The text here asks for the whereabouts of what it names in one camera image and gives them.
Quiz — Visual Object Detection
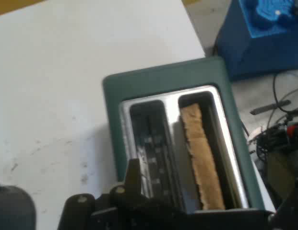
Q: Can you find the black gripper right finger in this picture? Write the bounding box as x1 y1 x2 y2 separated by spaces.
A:
268 190 298 230

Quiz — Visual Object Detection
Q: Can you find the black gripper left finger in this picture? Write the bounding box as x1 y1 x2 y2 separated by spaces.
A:
58 158 188 230

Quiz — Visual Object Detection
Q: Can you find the red button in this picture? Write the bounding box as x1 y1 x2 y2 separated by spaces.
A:
286 123 298 138

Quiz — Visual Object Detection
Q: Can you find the toasted bread slice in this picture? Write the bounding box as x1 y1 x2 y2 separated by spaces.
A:
179 104 226 211

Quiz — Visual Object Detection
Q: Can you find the black coffee machine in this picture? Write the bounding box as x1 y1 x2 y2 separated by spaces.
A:
0 177 36 230

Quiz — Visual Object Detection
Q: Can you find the grey flat metal bar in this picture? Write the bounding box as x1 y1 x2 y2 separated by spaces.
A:
250 99 291 115

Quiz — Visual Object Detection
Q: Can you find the dark green two-slot toaster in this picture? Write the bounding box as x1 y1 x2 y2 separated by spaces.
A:
102 56 278 230

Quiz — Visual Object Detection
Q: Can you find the dark blue foam block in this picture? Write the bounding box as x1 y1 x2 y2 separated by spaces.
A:
215 0 298 81

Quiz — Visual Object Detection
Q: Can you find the black cable bundle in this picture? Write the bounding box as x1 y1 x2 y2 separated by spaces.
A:
255 117 298 159

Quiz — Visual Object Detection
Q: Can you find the thin black cable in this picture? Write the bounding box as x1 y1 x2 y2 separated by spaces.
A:
272 70 298 114

